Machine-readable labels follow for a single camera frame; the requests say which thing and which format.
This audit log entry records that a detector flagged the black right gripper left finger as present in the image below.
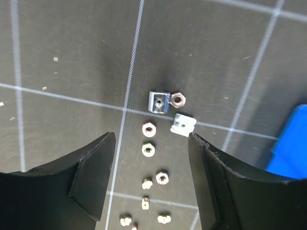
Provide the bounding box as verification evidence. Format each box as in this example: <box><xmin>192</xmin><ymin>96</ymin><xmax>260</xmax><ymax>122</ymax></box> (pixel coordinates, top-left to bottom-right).
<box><xmin>0</xmin><ymin>132</ymin><xmax>116</xmax><ymax>230</ymax></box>

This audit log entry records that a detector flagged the blue compartment tray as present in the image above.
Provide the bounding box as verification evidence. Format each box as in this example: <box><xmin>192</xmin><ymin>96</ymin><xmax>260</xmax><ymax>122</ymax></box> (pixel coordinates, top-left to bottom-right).
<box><xmin>266</xmin><ymin>104</ymin><xmax>307</xmax><ymax>179</ymax></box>

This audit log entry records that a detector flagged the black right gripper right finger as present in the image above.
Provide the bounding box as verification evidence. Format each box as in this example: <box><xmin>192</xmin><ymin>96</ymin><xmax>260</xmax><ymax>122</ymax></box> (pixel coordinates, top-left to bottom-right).
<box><xmin>188</xmin><ymin>133</ymin><xmax>307</xmax><ymax>230</ymax></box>

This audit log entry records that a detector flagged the small hex nut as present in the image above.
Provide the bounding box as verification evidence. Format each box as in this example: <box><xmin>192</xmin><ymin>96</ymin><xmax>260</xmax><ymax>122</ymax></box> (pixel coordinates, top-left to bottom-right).
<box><xmin>155</xmin><ymin>171</ymin><xmax>169</xmax><ymax>185</ymax></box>
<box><xmin>170</xmin><ymin>92</ymin><xmax>186</xmax><ymax>108</ymax></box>
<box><xmin>142</xmin><ymin>142</ymin><xmax>155</xmax><ymax>158</ymax></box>
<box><xmin>142</xmin><ymin>177</ymin><xmax>153</xmax><ymax>190</ymax></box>
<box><xmin>141</xmin><ymin>196</ymin><xmax>150</xmax><ymax>210</ymax></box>
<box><xmin>142</xmin><ymin>122</ymin><xmax>156</xmax><ymax>138</ymax></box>
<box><xmin>157</xmin><ymin>214</ymin><xmax>171</xmax><ymax>224</ymax></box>
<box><xmin>119</xmin><ymin>215</ymin><xmax>132</xmax><ymax>227</ymax></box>

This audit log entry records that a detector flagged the silver square nut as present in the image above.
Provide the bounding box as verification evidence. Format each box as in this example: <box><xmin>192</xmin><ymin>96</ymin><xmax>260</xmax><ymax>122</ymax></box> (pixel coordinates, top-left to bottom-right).
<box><xmin>148</xmin><ymin>91</ymin><xmax>171</xmax><ymax>114</ymax></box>
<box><xmin>170</xmin><ymin>113</ymin><xmax>197</xmax><ymax>137</ymax></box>

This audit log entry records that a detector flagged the black grid mat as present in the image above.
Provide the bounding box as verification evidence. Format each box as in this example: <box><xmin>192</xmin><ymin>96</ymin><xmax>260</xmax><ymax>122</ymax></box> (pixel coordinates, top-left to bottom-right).
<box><xmin>0</xmin><ymin>0</ymin><xmax>307</xmax><ymax>230</ymax></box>

